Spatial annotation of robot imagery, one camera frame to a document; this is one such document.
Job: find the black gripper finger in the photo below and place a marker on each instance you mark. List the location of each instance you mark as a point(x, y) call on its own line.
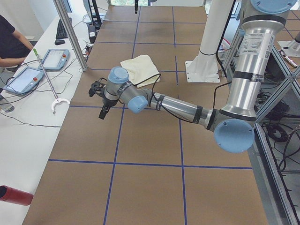
point(136, 6)
point(102, 113)

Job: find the cream long-sleeve cat shirt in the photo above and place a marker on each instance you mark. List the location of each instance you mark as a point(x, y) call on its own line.
point(141, 69)

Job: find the near blue teach pendant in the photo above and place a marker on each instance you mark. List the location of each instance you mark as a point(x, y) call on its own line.
point(25, 81)

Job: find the black keyboard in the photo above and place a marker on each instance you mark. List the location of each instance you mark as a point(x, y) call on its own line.
point(61, 32)

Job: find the seated person black shirt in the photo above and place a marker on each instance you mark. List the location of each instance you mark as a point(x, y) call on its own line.
point(14, 46)

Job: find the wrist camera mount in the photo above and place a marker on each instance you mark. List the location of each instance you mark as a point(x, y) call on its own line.
point(97, 88)

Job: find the white reacher grabber stick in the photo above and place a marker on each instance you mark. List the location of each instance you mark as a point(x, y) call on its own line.
point(57, 100)

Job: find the blue teach pendant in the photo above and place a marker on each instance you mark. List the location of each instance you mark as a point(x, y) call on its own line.
point(25, 81)
point(55, 59)

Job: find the red cylinder bottle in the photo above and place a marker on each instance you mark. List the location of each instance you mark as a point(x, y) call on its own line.
point(16, 196)

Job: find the far blue teach pendant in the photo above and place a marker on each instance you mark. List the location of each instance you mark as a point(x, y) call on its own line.
point(55, 59)

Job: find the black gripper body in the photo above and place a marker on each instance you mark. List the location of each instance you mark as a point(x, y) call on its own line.
point(107, 102)

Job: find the black computer mouse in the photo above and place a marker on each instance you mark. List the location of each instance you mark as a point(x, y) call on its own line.
point(59, 41)

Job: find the aluminium frame post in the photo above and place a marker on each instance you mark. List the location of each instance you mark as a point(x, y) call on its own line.
point(61, 10)

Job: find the grey water bottle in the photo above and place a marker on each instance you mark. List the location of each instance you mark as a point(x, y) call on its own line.
point(5, 105)

